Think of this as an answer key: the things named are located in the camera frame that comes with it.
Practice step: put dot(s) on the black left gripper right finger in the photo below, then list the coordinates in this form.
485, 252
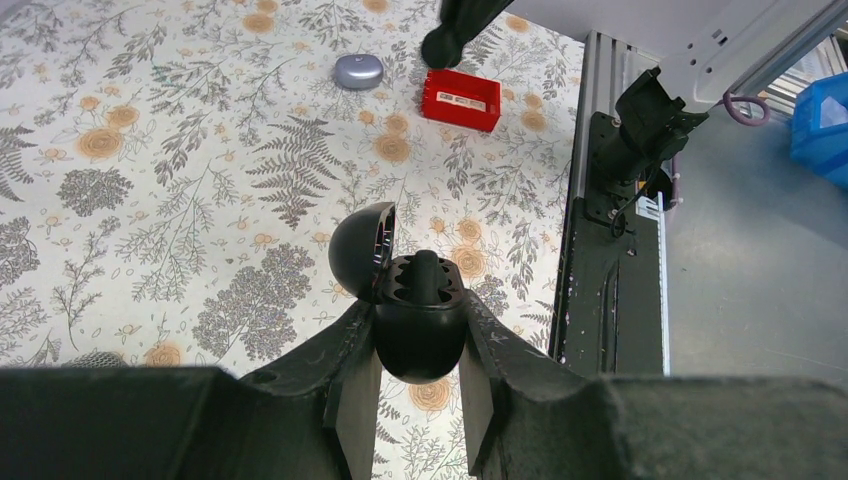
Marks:
527, 416

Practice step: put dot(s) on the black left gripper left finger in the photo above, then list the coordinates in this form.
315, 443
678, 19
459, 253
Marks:
310, 414

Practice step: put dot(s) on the black earbud charging case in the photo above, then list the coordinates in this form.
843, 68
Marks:
417, 344

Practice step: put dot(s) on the black clip earbud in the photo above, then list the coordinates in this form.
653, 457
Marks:
426, 276

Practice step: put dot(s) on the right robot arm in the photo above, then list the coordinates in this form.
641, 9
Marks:
705, 48

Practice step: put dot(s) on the floral table mat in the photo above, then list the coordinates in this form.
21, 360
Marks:
172, 172

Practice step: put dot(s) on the red toy block box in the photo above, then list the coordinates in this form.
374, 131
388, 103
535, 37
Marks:
461, 99

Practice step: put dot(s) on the blue plastic bin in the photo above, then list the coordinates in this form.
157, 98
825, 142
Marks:
819, 129

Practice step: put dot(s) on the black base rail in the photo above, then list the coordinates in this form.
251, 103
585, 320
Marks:
610, 315

